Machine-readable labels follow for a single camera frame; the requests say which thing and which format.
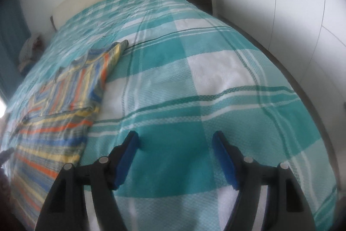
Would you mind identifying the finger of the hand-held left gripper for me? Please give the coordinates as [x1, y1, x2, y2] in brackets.
[0, 148, 14, 164]

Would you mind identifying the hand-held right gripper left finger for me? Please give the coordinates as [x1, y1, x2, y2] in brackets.
[35, 130, 141, 231]

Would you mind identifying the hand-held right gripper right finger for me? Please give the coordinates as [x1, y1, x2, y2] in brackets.
[211, 131, 316, 231]

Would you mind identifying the striped knit sweater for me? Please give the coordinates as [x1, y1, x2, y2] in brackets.
[5, 40, 129, 221]

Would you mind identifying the pile of clothes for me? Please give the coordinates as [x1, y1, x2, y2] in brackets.
[18, 33, 44, 69]

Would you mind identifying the teal plaid blanket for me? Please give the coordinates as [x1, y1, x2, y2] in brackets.
[0, 0, 339, 231]

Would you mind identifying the teal curtain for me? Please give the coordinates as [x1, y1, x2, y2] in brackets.
[0, 0, 31, 103]

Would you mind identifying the dark nightstand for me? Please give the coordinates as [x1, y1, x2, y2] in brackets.
[185, 0, 213, 15]

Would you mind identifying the white wardrobe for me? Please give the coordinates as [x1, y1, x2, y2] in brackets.
[213, 0, 346, 118]

